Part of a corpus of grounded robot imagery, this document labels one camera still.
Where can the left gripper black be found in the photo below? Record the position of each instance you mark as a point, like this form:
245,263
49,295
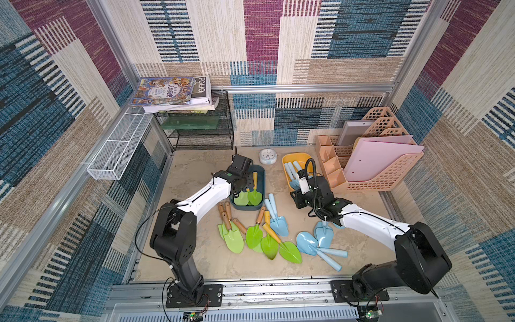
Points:
247,176

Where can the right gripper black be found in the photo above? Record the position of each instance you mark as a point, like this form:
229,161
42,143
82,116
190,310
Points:
300,199

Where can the dark teal storage box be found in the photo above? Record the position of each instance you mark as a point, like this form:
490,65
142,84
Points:
261,188

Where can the blue shovel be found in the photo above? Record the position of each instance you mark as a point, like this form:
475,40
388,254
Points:
308,244
328,259
324,234
289,173
278,224
294,184
336,225
273,205

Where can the blue shovel diagonal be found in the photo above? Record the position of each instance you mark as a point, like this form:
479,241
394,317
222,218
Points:
297,166

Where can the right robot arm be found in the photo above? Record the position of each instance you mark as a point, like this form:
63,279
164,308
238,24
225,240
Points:
420,262

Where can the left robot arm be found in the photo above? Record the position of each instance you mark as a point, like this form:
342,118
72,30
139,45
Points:
174,236

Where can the yellow storage box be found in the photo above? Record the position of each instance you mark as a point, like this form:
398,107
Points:
292,164

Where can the small white alarm clock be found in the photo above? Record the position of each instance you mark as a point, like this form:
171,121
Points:
268,156

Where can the pink plastic file organizer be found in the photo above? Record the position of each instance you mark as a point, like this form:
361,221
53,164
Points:
334,158

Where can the pink file folder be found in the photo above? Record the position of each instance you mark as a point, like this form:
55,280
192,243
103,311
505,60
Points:
373,155

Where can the green mat on shelf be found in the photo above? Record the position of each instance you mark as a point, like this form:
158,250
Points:
190,123

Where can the grey folder in organizer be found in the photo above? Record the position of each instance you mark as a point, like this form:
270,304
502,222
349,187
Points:
352,130

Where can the white book stack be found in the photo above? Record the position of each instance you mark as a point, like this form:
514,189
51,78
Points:
202,100

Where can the colourful picture book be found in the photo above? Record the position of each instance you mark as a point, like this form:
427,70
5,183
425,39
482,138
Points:
163,91

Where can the black wire shelf rack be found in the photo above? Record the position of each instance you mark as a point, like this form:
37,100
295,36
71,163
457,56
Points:
212,130

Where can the green shovel wooden handle hidden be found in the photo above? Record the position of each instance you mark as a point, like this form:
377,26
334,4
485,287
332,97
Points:
240,226

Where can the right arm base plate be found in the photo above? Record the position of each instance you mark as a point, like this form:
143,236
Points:
350,291

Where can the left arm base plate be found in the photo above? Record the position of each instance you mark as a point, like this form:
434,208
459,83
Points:
209,295

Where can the white wire mesh basket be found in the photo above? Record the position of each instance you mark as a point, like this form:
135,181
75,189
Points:
115,154

